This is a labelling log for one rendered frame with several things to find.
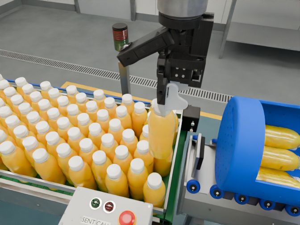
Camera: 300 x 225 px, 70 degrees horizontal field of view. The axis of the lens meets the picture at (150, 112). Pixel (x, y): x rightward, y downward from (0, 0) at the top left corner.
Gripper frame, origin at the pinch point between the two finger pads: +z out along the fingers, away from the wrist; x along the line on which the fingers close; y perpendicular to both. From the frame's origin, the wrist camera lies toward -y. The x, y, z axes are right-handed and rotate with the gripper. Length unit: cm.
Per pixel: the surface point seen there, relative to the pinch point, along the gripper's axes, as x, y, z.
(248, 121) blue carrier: 6.1, 20.8, 6.7
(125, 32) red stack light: 44, -24, 5
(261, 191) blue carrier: -4.3, 27.3, 20.5
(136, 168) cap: -4.9, -5.7, 21.4
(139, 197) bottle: -6.4, -5.3, 37.0
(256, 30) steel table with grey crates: 294, 83, 100
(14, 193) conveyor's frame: -13, -50, 42
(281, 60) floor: 269, 125, 129
